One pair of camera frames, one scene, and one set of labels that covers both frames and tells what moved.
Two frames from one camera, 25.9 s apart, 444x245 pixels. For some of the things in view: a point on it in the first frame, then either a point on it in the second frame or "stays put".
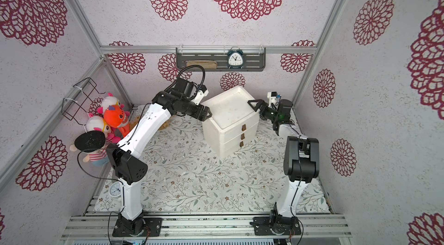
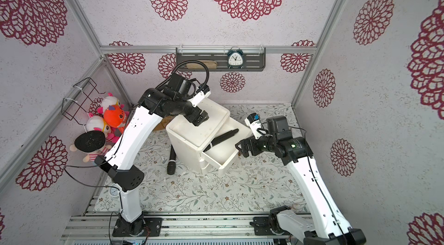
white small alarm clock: (115, 190) stays put
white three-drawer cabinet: (234, 123) to (188, 140)
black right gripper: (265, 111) to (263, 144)
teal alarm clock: (235, 58) stays put
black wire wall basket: (76, 106) stays put
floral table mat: (185, 175) stays put
